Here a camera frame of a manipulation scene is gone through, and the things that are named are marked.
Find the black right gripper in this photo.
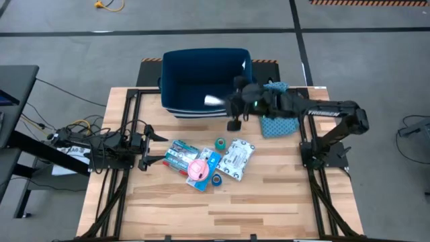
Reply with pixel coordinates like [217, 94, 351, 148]
[224, 76, 280, 132]

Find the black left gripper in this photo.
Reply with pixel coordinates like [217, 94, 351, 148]
[129, 124, 169, 172]

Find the small white packet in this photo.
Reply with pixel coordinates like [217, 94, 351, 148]
[204, 94, 226, 107]

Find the teal first aid kit box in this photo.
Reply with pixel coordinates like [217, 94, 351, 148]
[163, 139, 202, 176]

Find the pink round container with cord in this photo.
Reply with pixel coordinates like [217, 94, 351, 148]
[187, 159, 211, 182]

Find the folded blue patterned shirt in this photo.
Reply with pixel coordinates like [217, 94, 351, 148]
[259, 81, 300, 139]

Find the navy white striped fabric bin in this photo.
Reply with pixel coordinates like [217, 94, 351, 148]
[158, 48, 253, 119]

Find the white printed plastic packet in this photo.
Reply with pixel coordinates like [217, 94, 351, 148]
[216, 137, 256, 182]

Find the white paper label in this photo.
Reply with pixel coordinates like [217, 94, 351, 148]
[51, 146, 92, 176]

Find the dark grey desk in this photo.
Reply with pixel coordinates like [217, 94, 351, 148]
[0, 65, 40, 206]

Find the orange black hazard floor tape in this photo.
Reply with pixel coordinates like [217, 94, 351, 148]
[309, 0, 430, 7]

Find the black cable bundle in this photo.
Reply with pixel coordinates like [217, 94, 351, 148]
[19, 114, 105, 142]

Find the thin black floor cable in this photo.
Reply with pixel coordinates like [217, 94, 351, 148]
[34, 77, 108, 108]

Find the yellow floor cable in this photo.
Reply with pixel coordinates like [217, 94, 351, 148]
[93, 0, 126, 13]

